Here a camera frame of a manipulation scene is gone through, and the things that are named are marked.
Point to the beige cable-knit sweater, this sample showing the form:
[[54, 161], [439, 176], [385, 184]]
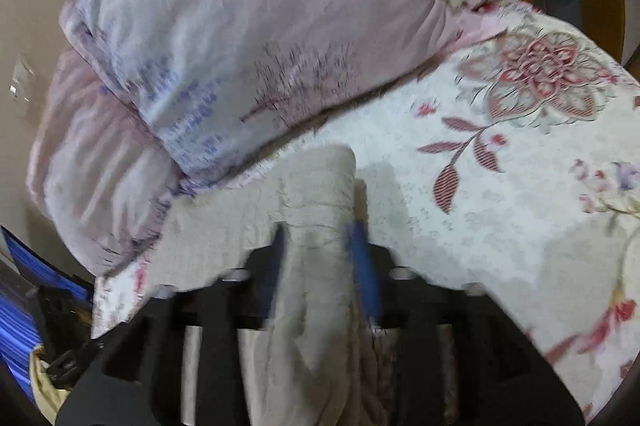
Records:
[[314, 363]]

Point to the lavender floral pillow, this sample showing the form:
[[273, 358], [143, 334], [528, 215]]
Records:
[[215, 80]]

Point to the window with blue light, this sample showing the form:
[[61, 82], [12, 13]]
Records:
[[19, 334]]

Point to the pink lower pillow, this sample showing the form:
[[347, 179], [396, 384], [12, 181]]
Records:
[[96, 172]]

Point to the white floral bedspread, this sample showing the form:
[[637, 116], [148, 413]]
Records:
[[514, 165]]

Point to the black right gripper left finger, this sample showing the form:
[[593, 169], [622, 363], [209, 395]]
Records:
[[136, 376]]

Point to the white wall switch plate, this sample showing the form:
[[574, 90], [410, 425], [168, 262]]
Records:
[[23, 80]]

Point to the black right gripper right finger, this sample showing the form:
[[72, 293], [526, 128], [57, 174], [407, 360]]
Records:
[[460, 359]]

